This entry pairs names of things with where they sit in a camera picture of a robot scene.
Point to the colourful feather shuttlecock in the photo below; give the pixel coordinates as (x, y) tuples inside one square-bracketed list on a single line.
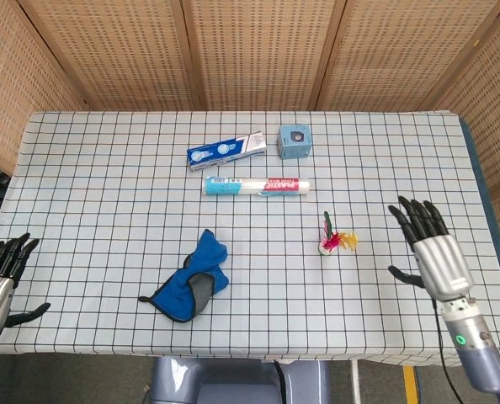
[(331, 244)]

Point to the checked grid tablecloth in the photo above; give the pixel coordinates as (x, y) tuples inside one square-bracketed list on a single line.
[(107, 210)]

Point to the blue and grey cloth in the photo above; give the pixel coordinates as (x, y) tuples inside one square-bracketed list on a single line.
[(191, 280)]

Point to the grey robot torso base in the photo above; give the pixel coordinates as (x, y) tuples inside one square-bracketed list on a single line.
[(239, 381)]

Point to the woven bamboo folding screen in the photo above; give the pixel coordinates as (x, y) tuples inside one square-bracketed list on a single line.
[(250, 50)]

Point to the blue white toothpaste box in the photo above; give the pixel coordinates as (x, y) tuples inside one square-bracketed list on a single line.
[(227, 152)]

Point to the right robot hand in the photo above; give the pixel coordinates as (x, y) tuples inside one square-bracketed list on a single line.
[(439, 256)]

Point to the small blue cardboard box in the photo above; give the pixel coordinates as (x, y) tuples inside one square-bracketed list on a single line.
[(294, 141)]

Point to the plastic wrap roll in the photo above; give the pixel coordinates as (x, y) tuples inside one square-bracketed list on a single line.
[(256, 186)]

